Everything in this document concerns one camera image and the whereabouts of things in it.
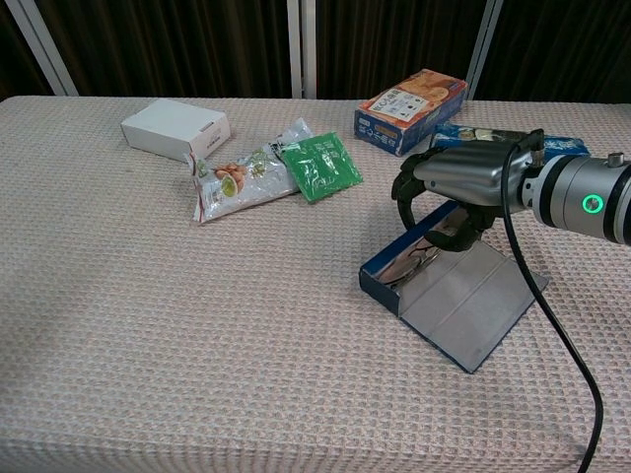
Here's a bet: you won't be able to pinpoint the green sachet packet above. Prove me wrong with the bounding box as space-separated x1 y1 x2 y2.
278 130 365 205

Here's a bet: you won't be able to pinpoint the white snack bag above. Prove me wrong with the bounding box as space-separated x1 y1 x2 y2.
184 116 315 226

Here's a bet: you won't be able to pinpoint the dark brown curtain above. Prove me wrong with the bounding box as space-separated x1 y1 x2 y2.
0 0 631 107

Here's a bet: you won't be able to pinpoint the long blue cookie box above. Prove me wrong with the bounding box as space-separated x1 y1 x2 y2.
431 121 592 160

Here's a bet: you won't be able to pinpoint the thin metal frame eyeglasses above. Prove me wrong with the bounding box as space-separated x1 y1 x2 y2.
382 224 462 290

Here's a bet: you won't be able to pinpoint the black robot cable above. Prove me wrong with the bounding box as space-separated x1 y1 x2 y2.
500 128 605 473

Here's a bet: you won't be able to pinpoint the pink waffle tablecloth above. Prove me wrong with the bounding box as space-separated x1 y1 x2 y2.
0 95 631 473

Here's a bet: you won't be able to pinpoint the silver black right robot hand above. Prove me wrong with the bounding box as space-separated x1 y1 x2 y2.
391 142 538 253

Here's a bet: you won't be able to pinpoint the white metal frame post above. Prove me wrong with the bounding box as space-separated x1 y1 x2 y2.
287 0 303 99
465 0 504 101
4 0 79 98
301 0 317 99

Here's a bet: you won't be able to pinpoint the orange and blue biscuit box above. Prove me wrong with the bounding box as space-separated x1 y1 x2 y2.
353 68 469 158

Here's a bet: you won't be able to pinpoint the white cardboard box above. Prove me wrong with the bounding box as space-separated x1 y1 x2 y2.
119 97 232 164

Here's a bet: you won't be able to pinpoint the navy blue glasses case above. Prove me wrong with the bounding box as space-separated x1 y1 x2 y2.
358 199 550 374

